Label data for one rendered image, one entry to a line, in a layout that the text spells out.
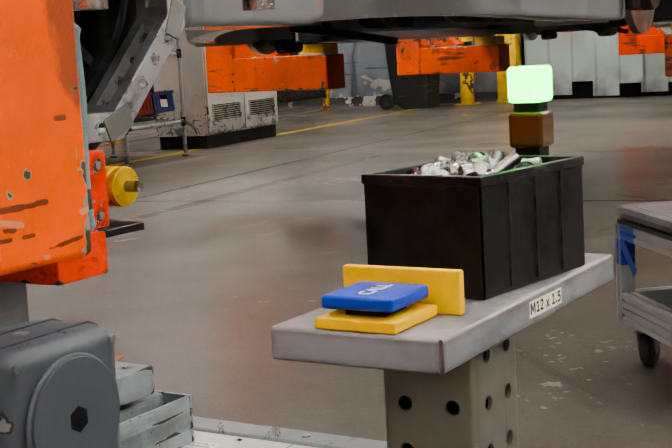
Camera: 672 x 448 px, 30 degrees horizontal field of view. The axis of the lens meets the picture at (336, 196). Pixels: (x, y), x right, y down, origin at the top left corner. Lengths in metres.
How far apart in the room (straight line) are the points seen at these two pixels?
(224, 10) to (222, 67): 3.86
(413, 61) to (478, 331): 6.60
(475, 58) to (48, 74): 6.46
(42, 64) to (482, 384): 0.49
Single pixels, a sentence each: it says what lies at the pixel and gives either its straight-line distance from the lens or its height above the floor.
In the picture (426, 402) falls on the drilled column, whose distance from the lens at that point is 1.21.
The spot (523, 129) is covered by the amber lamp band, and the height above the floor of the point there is 0.59.
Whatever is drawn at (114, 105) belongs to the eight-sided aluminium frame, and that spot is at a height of 0.63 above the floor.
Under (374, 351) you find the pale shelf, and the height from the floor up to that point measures 0.44.
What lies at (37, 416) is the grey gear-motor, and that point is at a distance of 1.32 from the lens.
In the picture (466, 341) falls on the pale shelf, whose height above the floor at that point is 0.44.
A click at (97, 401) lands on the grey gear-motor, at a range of 1.38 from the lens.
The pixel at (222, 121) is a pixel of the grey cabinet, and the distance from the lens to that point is 9.83.
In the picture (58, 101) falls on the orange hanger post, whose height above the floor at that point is 0.66.
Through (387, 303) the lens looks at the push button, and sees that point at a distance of 1.05.
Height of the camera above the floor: 0.69
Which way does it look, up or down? 7 degrees down
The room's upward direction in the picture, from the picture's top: 3 degrees counter-clockwise
